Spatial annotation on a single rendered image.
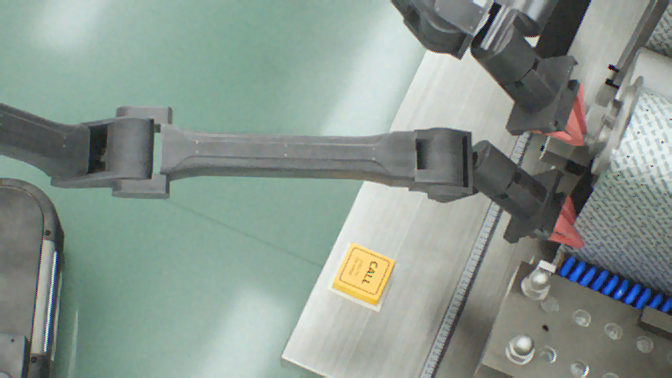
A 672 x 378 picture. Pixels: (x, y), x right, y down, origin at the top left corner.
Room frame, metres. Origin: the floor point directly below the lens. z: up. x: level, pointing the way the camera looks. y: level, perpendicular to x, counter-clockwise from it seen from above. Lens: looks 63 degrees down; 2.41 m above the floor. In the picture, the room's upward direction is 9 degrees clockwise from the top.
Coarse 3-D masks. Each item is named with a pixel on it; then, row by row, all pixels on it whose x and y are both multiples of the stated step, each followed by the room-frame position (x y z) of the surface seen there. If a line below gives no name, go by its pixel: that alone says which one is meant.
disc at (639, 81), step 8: (640, 80) 0.77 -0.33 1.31; (640, 88) 0.75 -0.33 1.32; (632, 104) 0.73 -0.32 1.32; (632, 112) 0.72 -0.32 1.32; (624, 128) 0.70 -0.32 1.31; (616, 144) 0.68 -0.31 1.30; (608, 160) 0.67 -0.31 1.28; (608, 168) 0.66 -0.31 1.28; (600, 176) 0.66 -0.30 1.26; (592, 184) 0.68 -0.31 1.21
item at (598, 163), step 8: (632, 88) 0.77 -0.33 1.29; (624, 96) 0.76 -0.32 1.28; (632, 96) 0.75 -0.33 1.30; (624, 104) 0.74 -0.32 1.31; (624, 112) 0.72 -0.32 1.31; (616, 120) 0.72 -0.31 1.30; (624, 120) 0.71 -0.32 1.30; (616, 128) 0.71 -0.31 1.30; (616, 136) 0.70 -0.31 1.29; (608, 144) 0.69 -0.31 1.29; (608, 152) 0.68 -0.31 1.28; (600, 160) 0.68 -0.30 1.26; (592, 168) 0.70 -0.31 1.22; (600, 168) 0.68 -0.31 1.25
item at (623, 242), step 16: (592, 192) 0.67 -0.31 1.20; (592, 208) 0.67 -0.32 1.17; (608, 208) 0.66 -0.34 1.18; (624, 208) 0.66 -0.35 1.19; (576, 224) 0.67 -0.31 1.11; (592, 224) 0.66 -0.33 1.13; (608, 224) 0.66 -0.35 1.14; (624, 224) 0.66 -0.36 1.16; (640, 224) 0.65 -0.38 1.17; (656, 224) 0.65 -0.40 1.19; (592, 240) 0.66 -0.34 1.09; (608, 240) 0.66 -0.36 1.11; (624, 240) 0.65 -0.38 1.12; (640, 240) 0.65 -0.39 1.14; (656, 240) 0.64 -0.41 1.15; (576, 256) 0.66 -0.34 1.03; (592, 256) 0.66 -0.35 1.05; (608, 256) 0.65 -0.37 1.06; (624, 256) 0.65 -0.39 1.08; (640, 256) 0.64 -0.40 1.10; (656, 256) 0.64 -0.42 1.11; (624, 272) 0.65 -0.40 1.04; (640, 272) 0.64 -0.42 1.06; (656, 272) 0.64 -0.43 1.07; (656, 288) 0.63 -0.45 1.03
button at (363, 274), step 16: (352, 256) 0.66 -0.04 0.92; (368, 256) 0.66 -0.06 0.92; (384, 256) 0.67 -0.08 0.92; (352, 272) 0.63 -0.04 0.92; (368, 272) 0.64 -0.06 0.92; (384, 272) 0.64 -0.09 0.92; (336, 288) 0.61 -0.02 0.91; (352, 288) 0.61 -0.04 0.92; (368, 288) 0.61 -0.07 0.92; (384, 288) 0.62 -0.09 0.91
